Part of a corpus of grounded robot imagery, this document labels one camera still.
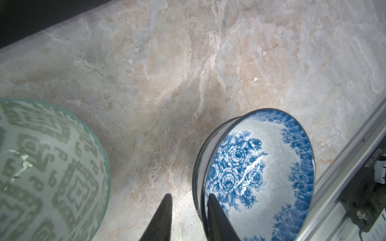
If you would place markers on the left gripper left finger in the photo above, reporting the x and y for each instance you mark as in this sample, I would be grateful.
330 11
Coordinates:
159 228

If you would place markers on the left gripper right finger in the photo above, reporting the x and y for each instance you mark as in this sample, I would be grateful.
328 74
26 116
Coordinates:
219 226

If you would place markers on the blue floral ceramic bowl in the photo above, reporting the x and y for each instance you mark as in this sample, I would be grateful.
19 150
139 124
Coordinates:
260 166

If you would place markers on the green patterned ceramic bowl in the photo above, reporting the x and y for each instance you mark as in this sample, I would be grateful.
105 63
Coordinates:
55 178

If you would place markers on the aluminium rail frame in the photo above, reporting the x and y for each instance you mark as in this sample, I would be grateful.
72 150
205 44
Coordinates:
328 219

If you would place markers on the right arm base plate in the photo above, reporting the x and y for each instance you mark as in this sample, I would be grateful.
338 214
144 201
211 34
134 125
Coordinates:
364 198

